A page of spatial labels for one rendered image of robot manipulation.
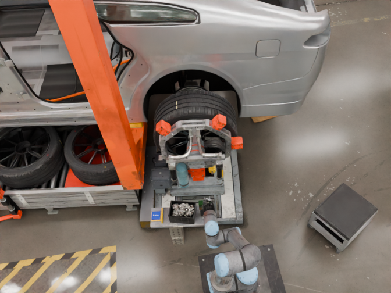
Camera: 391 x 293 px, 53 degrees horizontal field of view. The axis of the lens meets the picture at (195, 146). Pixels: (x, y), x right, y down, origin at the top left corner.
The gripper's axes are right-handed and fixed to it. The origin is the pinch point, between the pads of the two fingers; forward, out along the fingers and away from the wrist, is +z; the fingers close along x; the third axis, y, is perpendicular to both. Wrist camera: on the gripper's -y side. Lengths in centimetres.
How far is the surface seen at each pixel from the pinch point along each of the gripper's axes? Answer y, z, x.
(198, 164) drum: 23.3, 13.4, 3.3
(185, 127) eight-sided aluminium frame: 55, 15, 10
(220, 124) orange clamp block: 54, 13, -15
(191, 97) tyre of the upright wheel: 69, 33, 3
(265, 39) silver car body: 107, 27, -51
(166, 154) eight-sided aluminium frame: 26.0, 30.4, 27.4
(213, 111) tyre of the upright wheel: 61, 22, -11
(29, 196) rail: -13, 55, 153
